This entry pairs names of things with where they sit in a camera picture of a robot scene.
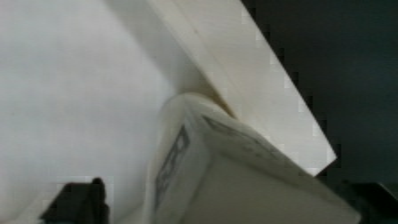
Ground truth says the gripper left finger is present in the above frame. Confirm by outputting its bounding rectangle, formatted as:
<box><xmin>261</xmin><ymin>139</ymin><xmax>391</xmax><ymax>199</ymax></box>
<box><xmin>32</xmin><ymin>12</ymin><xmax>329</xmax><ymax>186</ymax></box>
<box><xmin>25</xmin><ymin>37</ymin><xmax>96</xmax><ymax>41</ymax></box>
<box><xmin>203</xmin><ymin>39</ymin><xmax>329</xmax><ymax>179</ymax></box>
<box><xmin>39</xmin><ymin>178</ymin><xmax>110</xmax><ymax>224</ymax></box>

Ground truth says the white table leg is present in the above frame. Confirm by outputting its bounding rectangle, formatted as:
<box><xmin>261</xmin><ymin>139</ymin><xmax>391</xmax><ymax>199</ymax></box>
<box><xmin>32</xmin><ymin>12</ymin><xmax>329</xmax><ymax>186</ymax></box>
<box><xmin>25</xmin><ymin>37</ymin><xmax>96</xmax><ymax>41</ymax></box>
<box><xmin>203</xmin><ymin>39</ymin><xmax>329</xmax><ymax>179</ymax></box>
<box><xmin>144</xmin><ymin>93</ymin><xmax>361</xmax><ymax>224</ymax></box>

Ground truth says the white square table top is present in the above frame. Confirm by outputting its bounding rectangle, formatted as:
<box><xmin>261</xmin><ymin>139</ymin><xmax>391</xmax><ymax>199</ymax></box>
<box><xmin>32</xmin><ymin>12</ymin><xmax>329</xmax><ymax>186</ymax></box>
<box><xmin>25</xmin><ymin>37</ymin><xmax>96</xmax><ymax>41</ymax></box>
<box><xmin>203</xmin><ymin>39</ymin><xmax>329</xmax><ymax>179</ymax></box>
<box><xmin>0</xmin><ymin>0</ymin><xmax>336</xmax><ymax>224</ymax></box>

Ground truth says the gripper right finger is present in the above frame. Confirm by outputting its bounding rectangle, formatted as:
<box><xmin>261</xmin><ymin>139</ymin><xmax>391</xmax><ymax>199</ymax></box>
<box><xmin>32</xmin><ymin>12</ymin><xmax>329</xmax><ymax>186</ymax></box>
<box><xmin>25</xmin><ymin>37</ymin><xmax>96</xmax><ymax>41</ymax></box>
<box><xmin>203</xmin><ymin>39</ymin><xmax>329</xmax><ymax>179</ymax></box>
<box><xmin>350</xmin><ymin>182</ymin><xmax>398</xmax><ymax>224</ymax></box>

